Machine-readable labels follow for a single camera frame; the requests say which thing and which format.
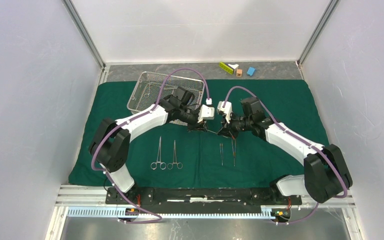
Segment blue small block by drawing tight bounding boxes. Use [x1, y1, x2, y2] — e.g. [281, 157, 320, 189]
[246, 67, 256, 77]

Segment brown wooden cube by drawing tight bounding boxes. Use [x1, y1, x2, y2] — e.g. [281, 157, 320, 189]
[235, 69, 243, 77]

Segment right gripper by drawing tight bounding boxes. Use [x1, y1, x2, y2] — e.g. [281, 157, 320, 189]
[217, 110, 253, 140]

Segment yellow-green lego brick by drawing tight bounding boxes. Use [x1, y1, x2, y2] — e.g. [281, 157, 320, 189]
[218, 62, 235, 75]

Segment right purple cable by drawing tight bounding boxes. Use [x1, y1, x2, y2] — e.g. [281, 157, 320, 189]
[221, 86, 349, 226]

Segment pointed steel tweezers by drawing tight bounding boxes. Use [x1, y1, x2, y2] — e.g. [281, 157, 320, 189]
[231, 138, 237, 167]

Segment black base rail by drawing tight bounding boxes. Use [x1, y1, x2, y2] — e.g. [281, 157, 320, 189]
[105, 186, 302, 222]

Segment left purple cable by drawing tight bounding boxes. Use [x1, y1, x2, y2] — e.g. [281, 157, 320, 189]
[90, 68, 214, 225]

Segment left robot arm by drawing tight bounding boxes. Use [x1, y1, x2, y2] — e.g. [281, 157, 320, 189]
[89, 86, 214, 204]

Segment white small block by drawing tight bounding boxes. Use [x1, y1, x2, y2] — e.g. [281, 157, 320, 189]
[228, 64, 239, 74]

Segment purple cable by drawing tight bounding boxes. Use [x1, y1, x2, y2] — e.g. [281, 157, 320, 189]
[90, 68, 214, 225]
[221, 86, 349, 226]

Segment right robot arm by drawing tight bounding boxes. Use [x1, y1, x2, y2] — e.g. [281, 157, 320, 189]
[217, 96, 353, 204]

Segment green surgical cloth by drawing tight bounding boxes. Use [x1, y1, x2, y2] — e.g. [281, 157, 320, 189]
[68, 79, 329, 188]

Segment steel forceps near tray edge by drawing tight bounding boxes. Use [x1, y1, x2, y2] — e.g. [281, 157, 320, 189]
[143, 82, 155, 98]

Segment metal mesh instrument tray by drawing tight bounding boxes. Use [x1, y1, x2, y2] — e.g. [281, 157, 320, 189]
[127, 71, 215, 120]

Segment steel forceps with ring handles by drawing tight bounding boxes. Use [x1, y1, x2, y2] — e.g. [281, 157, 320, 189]
[150, 136, 167, 170]

